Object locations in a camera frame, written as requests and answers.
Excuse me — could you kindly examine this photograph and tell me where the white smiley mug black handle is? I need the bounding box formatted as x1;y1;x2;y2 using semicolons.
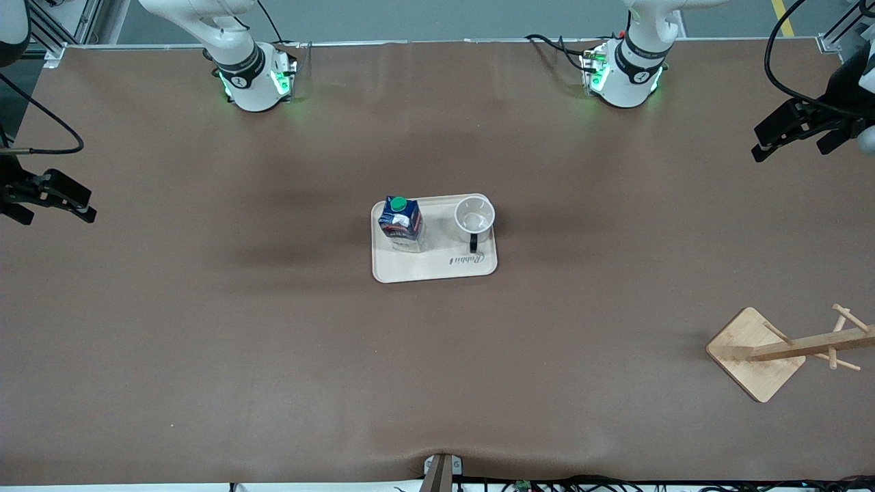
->
455;195;496;254

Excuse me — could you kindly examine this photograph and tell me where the blue milk carton green cap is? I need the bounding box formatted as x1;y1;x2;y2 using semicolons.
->
378;196;425;254

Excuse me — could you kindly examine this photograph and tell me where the wooden cup rack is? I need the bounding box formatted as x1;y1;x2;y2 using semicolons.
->
706;303;875;403

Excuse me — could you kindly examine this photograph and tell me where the brown table mat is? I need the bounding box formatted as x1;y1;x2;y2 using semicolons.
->
0;38;875;486

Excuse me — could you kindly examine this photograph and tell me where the cream plastic tray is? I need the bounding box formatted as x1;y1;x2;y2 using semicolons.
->
371;193;498;284

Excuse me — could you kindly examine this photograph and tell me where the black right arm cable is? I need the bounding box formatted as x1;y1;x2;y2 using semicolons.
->
0;72;85;155

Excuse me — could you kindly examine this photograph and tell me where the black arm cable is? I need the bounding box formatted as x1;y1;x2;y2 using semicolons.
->
0;72;85;155
764;0;855;120

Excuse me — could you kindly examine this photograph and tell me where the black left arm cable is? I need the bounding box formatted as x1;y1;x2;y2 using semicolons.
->
764;0;855;120

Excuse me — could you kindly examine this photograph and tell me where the aluminium frame post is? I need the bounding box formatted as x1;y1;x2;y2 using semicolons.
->
817;0;875;55
24;0;103;69

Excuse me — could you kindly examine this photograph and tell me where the black base power cable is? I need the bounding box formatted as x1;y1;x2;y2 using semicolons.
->
525;33;595;72
256;0;313;52

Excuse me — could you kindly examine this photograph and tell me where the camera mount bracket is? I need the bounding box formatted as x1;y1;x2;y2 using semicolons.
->
420;453;463;492

